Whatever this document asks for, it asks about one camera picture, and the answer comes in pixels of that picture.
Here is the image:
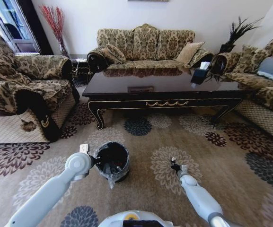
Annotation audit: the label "black trash bin with liner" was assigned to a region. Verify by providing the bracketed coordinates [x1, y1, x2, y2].
[94, 141, 131, 190]

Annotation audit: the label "floral patterned rug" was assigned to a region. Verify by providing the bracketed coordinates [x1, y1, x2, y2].
[0, 85, 273, 227]

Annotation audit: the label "white robot front shell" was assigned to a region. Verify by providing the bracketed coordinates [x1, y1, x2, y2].
[97, 210, 175, 227]

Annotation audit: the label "dark glossy coffee table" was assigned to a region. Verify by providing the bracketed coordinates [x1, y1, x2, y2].
[82, 67, 258, 131]

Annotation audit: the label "black tissue box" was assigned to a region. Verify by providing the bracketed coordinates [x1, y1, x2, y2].
[190, 61, 211, 85]

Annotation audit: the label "dark side table gold rails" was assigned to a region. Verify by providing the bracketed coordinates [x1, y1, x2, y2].
[68, 53, 90, 82]

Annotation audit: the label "patterned brown cushion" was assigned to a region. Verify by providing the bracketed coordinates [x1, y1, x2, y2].
[105, 43, 127, 65]
[187, 48, 214, 69]

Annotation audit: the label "patterned armchair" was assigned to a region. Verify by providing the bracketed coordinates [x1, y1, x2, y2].
[0, 26, 80, 144]

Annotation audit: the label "patterned sofa with lattice base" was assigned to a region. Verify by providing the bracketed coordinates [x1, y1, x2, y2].
[218, 30, 273, 145]

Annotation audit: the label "plain beige cushion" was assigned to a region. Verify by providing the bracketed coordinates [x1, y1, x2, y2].
[176, 42, 206, 64]

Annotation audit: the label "patterned three-seat sofa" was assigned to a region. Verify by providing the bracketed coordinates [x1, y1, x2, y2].
[87, 23, 227, 74]

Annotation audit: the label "large patterned cushion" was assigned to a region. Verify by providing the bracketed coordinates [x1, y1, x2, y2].
[232, 44, 267, 74]

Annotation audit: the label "red dried branches in vase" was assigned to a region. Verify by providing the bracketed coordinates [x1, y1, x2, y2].
[39, 4, 70, 57]

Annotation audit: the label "black feather plant in vase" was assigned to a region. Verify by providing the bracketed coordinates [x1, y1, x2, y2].
[220, 16, 265, 54]

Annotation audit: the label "dark framed glass door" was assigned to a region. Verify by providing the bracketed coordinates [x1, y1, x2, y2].
[0, 0, 54, 55]

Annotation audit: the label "wall picture frame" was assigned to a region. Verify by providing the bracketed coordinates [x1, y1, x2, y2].
[127, 0, 170, 3]

